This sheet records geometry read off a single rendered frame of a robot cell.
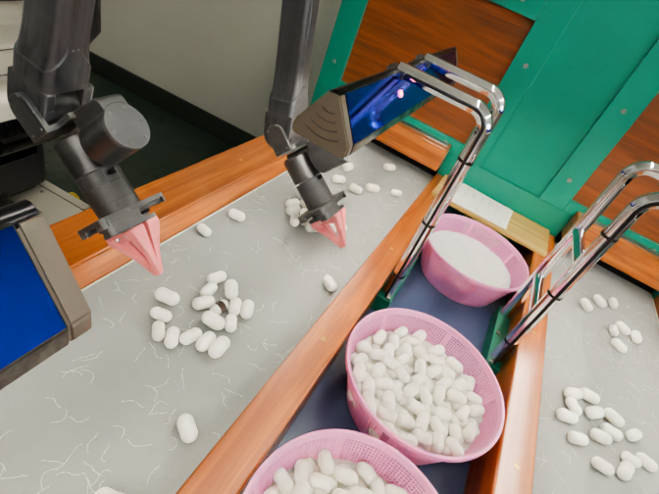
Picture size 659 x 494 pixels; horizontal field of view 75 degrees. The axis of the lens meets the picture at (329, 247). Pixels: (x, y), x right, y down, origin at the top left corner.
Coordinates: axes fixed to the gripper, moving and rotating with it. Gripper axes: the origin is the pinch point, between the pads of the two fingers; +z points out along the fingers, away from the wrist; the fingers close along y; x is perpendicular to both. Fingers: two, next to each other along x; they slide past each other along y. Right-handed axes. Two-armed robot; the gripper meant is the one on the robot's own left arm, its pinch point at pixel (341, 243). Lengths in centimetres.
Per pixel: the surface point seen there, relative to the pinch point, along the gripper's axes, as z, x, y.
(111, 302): -13.5, 13.9, -38.7
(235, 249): -9.8, 10.7, -15.8
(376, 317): 10.8, -8.6, -13.4
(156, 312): -9.5, 8.5, -36.9
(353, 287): 5.7, -5.0, -10.3
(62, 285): -19, -24, -59
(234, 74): -74, 103, 131
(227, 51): -85, 100, 130
